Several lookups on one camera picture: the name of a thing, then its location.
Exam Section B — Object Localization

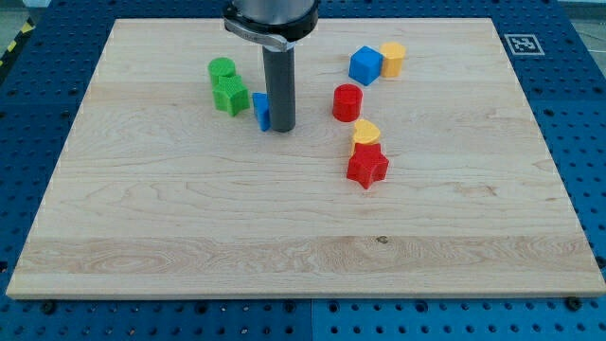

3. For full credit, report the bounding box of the white fiducial marker tag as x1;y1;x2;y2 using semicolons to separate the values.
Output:
504;33;544;56

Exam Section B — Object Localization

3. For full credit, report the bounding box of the green cylinder block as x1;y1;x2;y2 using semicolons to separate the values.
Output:
207;57;237;87

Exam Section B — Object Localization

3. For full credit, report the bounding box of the red cylinder block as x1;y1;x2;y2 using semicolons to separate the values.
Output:
332;83;363;122

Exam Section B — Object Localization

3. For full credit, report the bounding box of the blue cube block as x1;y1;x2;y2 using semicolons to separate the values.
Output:
348;45;383;86

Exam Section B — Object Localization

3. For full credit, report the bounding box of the black wrist flange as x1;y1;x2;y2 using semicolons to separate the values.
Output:
222;0;319;51

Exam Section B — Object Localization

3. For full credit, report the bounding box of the yellow heart block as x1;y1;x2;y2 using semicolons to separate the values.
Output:
351;118;381;153

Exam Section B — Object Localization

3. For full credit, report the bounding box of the wooden board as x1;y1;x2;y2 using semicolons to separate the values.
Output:
7;18;605;299

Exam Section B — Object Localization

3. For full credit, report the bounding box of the green star block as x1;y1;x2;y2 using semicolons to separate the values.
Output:
212;75;250;117

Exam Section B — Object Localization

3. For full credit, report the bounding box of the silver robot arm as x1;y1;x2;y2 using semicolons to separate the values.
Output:
223;0;319;133

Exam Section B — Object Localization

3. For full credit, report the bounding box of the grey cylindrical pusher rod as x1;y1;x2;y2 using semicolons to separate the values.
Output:
262;46;295;133

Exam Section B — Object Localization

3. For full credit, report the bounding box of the red star block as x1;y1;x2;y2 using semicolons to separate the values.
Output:
347;143;389;189

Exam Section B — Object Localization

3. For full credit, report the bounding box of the yellow hexagon block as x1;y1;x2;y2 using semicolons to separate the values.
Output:
380;42;406;78

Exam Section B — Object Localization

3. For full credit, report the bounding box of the blue triangle block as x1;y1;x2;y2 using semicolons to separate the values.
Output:
252;93;271;132

